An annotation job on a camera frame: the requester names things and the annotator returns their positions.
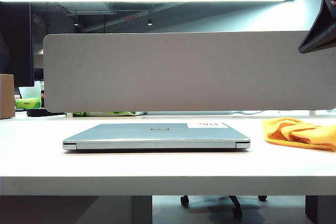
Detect yellow orange rag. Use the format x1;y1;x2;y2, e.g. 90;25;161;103
261;116;336;153

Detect silver closed laptop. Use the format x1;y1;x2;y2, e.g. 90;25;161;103
62;122;251;152

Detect grey desk divider panel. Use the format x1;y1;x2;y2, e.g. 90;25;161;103
43;30;336;113

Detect white sticker with red print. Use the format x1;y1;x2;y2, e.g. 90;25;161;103
186;121;233;130

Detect grey table leg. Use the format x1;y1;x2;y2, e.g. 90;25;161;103
131;195;154;224

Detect black office chair base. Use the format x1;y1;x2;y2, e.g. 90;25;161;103
180;195;269;220

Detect white paper bag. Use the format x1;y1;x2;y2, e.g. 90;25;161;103
18;80;44;100

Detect green tissue pack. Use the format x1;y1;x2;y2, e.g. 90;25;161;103
15;98;43;110

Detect brown cardboard box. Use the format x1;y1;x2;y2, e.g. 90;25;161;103
0;73;16;120

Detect dark table leg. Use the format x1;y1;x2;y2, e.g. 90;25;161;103
304;195;336;224

